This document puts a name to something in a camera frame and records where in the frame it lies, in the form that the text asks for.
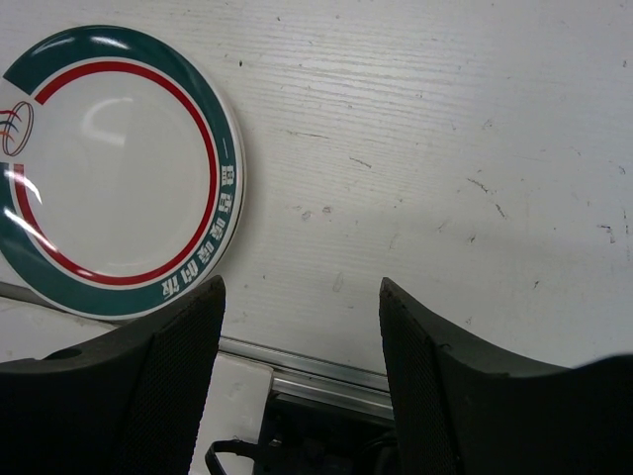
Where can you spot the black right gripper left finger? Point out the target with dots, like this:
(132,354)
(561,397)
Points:
(127,402)

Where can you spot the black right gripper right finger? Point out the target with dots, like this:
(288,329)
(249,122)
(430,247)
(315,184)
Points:
(463,405)

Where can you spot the green red rimmed plate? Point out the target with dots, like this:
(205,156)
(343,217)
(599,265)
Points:
(122,172)

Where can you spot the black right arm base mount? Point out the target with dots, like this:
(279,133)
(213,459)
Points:
(300,436)

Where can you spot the aluminium rail frame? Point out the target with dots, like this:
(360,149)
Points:
(317,380)

